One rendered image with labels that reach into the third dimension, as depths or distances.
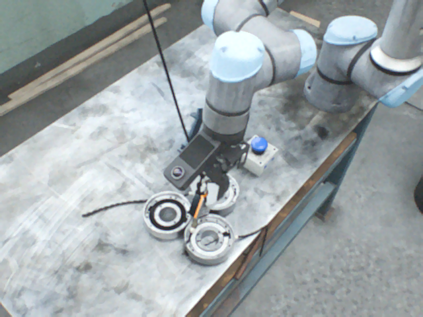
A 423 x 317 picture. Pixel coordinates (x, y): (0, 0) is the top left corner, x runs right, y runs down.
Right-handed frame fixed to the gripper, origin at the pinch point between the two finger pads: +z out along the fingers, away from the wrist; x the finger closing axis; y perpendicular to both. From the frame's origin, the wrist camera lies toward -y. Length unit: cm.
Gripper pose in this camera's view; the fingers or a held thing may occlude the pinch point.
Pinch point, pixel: (201, 200)
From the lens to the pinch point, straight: 86.7
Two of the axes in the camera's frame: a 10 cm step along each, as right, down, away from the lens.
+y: 6.6, -4.8, 5.8
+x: -7.4, -5.5, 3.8
